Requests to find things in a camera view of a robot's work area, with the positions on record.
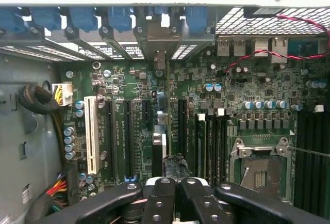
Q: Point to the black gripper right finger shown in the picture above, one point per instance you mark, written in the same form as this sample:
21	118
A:
206	206

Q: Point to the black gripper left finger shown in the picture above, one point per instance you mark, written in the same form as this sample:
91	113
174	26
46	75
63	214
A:
158	203

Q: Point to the CPU socket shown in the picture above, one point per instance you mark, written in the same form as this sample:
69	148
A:
263	172

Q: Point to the black expansion slot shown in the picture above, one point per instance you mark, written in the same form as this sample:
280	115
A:
128	138
111	138
182	128

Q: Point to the white expansion slot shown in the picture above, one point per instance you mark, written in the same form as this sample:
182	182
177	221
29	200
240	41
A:
92	136

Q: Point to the locking lever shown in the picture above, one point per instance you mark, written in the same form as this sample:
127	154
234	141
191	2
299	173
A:
309	151

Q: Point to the green motherboard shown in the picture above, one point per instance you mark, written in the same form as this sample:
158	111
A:
180	79

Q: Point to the white power connector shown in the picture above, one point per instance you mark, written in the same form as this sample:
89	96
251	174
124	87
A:
65	92

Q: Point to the black open PC case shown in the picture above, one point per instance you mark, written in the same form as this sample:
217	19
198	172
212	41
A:
198	38

